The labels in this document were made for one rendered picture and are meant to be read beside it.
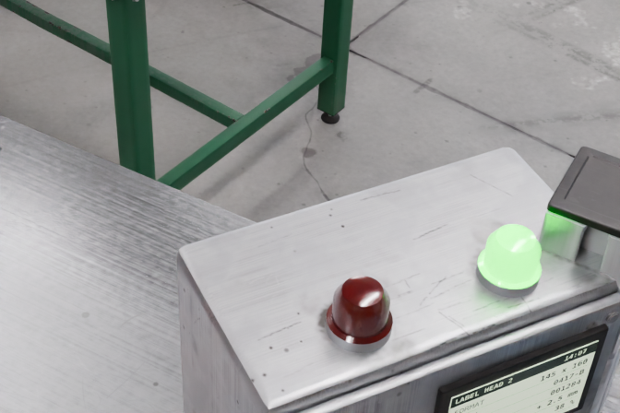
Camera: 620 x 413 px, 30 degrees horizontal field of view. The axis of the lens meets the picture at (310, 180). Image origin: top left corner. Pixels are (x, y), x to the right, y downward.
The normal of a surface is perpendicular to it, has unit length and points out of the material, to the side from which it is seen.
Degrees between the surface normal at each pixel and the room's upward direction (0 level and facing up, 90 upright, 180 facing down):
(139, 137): 90
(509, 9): 0
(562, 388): 90
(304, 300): 0
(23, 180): 0
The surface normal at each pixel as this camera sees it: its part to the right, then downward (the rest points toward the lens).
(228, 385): -0.89, 0.27
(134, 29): 0.79, 0.43
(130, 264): 0.04, -0.74
